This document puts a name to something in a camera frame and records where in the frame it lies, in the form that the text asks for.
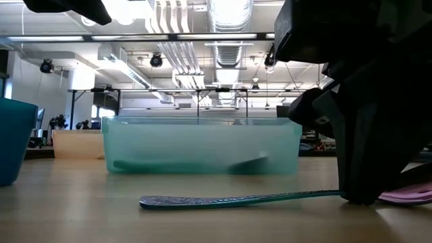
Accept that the translucent green plastic bin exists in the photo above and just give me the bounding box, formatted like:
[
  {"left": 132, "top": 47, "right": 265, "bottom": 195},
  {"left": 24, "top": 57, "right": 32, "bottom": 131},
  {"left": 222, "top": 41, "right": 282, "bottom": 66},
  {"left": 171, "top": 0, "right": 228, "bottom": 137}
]
[{"left": 101, "top": 115, "right": 303, "bottom": 176}]

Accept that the teal-handled silver spoon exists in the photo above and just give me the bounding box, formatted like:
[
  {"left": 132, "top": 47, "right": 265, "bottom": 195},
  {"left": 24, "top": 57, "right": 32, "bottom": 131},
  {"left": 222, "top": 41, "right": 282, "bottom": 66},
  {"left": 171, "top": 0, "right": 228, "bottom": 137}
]
[{"left": 112, "top": 152, "right": 271, "bottom": 176}]

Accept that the long ceiling light fixture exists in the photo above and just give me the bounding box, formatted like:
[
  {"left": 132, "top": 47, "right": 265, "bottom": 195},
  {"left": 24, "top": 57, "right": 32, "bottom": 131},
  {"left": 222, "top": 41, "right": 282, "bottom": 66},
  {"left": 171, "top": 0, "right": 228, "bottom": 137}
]
[{"left": 101, "top": 53, "right": 153, "bottom": 89}]

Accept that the iridescent rainbow spoon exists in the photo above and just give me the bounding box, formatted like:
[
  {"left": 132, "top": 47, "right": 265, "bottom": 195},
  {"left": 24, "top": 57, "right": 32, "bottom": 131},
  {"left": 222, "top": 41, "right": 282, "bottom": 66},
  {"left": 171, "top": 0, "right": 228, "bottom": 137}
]
[{"left": 139, "top": 182, "right": 432, "bottom": 211}]

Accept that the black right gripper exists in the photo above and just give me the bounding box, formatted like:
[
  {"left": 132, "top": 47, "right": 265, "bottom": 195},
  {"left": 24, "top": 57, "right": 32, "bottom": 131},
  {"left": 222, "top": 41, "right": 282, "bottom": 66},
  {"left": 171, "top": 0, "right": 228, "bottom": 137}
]
[{"left": 273, "top": 0, "right": 432, "bottom": 140}]

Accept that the silver ventilation duct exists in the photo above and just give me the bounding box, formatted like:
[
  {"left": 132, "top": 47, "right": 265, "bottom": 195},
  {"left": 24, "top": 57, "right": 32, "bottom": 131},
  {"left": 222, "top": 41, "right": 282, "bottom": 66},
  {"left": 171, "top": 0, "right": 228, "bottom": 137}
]
[{"left": 206, "top": 0, "right": 254, "bottom": 106}]

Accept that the dark background panel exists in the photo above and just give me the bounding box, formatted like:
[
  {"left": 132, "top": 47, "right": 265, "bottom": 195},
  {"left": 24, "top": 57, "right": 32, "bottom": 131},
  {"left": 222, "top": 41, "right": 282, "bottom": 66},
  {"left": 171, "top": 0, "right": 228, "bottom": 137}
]
[{"left": 93, "top": 88, "right": 122, "bottom": 117}]

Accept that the black ceiling-mounted camera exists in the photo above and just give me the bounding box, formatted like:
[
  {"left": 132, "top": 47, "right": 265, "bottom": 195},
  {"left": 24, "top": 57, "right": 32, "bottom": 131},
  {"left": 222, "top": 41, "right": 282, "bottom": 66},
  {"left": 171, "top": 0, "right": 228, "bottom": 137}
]
[
  {"left": 39, "top": 58, "right": 55, "bottom": 74},
  {"left": 149, "top": 53, "right": 164, "bottom": 68},
  {"left": 264, "top": 42, "right": 277, "bottom": 74}
]

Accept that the black overhead crossbar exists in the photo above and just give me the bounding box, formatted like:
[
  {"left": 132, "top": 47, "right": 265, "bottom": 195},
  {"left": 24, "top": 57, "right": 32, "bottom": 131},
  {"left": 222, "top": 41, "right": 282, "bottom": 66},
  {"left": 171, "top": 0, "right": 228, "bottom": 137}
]
[{"left": 0, "top": 32, "right": 276, "bottom": 43}]

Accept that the black background monitor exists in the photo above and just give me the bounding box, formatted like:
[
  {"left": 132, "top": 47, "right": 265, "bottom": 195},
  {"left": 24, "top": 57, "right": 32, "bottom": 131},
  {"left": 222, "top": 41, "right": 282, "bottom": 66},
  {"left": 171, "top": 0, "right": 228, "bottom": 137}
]
[{"left": 276, "top": 105, "right": 292, "bottom": 119}]

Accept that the black table frame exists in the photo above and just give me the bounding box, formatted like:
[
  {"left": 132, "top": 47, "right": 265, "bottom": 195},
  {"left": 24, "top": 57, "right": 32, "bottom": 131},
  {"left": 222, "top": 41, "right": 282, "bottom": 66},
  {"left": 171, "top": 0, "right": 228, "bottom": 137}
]
[{"left": 25, "top": 146, "right": 342, "bottom": 159}]

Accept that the teal plastic cup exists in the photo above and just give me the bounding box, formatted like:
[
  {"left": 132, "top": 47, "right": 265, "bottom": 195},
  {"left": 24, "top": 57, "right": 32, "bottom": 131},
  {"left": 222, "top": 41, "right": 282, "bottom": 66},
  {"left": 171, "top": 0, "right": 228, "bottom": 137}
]
[{"left": 0, "top": 97, "right": 38, "bottom": 187}]

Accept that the translucent orange plastic bin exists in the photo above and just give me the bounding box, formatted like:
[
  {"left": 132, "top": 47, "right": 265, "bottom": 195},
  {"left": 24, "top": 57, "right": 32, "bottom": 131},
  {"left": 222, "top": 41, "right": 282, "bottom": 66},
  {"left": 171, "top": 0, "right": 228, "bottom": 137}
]
[{"left": 51, "top": 129, "right": 105, "bottom": 160}]

